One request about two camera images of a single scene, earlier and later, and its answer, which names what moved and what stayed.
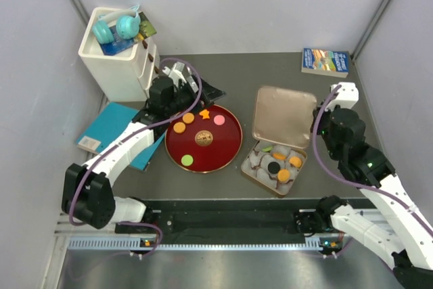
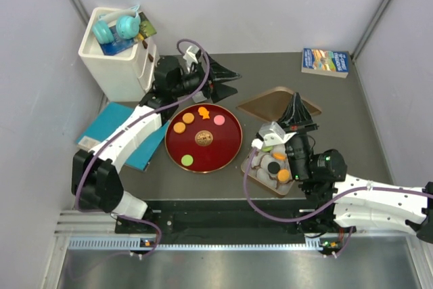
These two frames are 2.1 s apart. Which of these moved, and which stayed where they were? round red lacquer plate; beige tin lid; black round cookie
Moved: beige tin lid
Stayed: round red lacquer plate; black round cookie
